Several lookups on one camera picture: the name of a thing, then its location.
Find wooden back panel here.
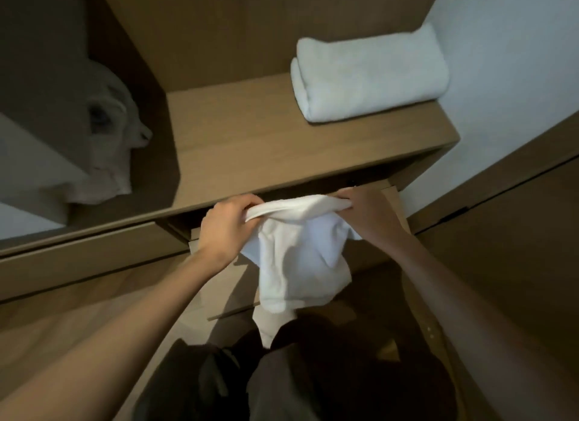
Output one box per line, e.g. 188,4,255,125
92,0,446,93

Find person's right hand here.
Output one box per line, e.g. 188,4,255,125
334,186,410,250

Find person's left forearm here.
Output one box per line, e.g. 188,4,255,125
0,251,223,421

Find person's right forearm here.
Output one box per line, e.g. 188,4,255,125
384,233,579,421

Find person's dark trousers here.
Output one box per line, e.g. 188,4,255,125
132,309,458,421

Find white plastic bag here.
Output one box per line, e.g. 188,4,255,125
59,59,154,207

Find wooden cabinet flap door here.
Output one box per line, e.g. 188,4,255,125
189,185,413,323

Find wooden vanity base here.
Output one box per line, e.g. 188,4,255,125
0,220,191,303

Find white towel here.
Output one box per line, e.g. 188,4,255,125
289,23,451,124
238,193,364,350

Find person's left hand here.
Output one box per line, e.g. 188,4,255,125
195,193,265,272

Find black door hinge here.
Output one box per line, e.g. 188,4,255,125
437,206,471,223

